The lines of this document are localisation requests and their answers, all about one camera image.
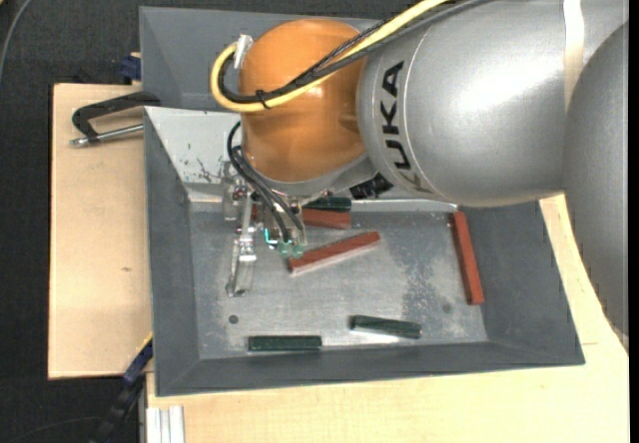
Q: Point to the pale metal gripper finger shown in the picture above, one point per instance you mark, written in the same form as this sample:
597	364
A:
230	206
243	271

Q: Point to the red-brown flat block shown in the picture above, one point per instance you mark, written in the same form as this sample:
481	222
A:
327	219
334	251
468	261

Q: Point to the dark green flat block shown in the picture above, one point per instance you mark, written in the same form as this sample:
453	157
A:
284	343
330	203
385	326

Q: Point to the grey metal bin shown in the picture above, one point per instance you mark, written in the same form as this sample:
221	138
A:
349	291

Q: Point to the pale wood board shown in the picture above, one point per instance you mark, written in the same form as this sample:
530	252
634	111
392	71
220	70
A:
100	241

